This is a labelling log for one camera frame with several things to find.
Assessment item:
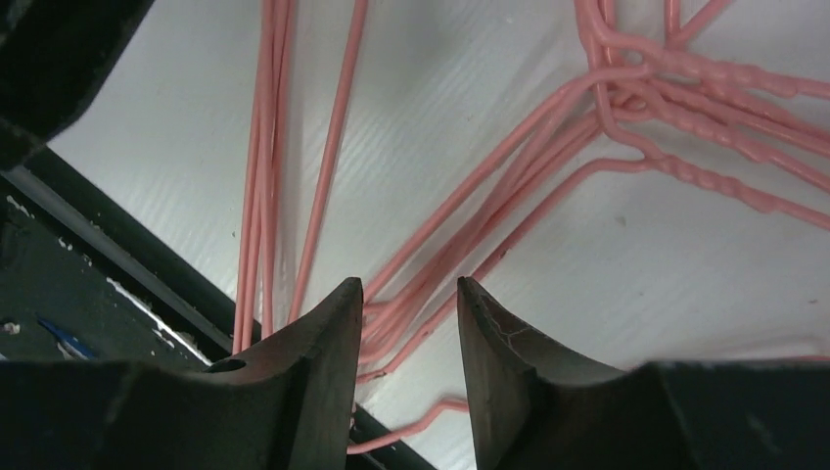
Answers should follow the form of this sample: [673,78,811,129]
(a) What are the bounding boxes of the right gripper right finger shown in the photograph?
[457,277,829,469]

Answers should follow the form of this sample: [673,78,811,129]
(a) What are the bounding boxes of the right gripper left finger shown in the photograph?
[1,277,363,469]

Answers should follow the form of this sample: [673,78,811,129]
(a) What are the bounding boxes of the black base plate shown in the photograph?
[1,151,427,469]

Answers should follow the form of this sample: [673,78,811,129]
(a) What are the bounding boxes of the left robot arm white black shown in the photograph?
[1,0,153,170]

